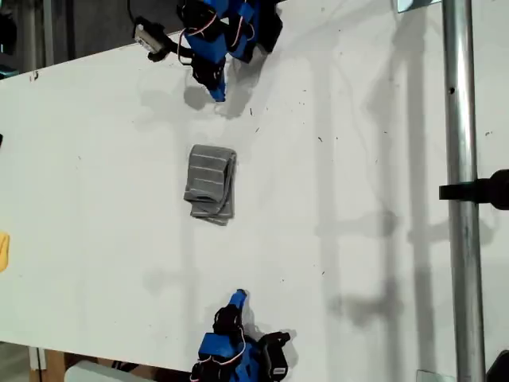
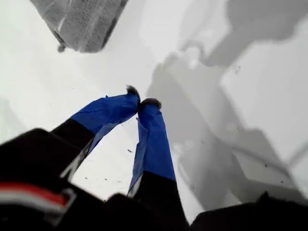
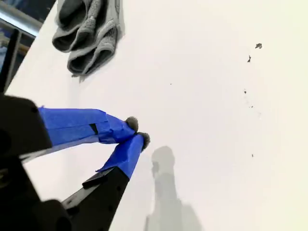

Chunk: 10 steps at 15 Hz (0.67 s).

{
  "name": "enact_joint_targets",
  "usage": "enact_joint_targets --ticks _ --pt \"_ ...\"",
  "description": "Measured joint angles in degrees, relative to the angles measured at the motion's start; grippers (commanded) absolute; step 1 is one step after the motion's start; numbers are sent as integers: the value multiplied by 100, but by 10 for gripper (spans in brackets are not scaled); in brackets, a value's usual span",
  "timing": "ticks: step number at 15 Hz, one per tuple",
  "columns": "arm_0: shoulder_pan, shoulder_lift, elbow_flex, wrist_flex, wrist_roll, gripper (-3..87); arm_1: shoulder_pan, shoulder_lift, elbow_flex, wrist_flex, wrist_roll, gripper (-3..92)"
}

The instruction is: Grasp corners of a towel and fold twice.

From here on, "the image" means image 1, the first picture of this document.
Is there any yellow object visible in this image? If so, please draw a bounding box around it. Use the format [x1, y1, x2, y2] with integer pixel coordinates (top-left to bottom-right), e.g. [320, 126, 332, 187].
[0, 232, 10, 274]

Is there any black camera box with label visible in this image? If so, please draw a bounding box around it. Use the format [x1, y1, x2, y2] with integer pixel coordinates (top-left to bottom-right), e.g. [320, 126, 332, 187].
[260, 330, 293, 381]

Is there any black and silver camera box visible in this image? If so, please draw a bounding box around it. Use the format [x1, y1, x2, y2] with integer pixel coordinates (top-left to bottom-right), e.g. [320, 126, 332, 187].
[134, 16, 168, 61]

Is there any wooden table frame piece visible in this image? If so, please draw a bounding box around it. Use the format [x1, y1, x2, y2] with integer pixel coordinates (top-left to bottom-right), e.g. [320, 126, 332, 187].
[45, 349, 67, 373]

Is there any steel post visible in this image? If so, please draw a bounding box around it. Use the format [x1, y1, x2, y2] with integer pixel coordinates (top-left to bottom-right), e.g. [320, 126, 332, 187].
[441, 0, 488, 382]

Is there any black clamp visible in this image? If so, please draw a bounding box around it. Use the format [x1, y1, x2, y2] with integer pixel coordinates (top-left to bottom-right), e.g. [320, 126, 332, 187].
[438, 169, 509, 210]

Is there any black object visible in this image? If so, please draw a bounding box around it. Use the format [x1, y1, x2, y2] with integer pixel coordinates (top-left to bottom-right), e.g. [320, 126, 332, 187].
[484, 349, 509, 382]

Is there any grey striped towel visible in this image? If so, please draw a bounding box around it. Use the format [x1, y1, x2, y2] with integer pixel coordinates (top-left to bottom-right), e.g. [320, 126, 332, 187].
[182, 143, 239, 227]

